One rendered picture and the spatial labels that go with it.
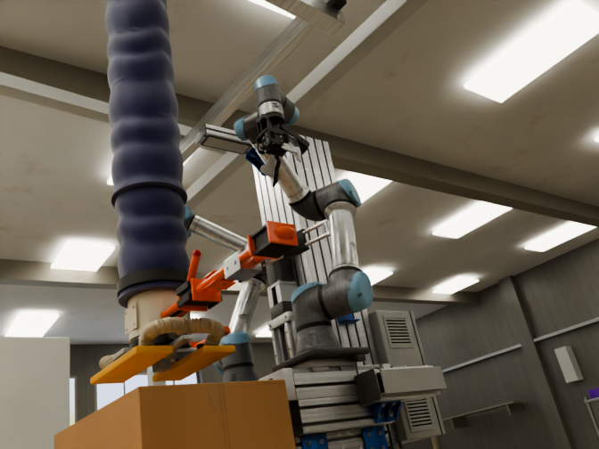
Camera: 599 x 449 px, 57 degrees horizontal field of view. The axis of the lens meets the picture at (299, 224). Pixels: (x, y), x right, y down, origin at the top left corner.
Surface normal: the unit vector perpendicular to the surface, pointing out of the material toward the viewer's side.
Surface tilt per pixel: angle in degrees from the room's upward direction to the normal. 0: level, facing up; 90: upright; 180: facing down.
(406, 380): 90
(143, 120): 71
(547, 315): 90
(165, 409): 90
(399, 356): 90
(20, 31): 180
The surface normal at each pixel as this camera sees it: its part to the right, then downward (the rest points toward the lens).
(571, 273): -0.80, -0.11
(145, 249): -0.01, -0.65
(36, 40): 0.18, 0.89
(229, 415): 0.60, -0.43
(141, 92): 0.20, -0.57
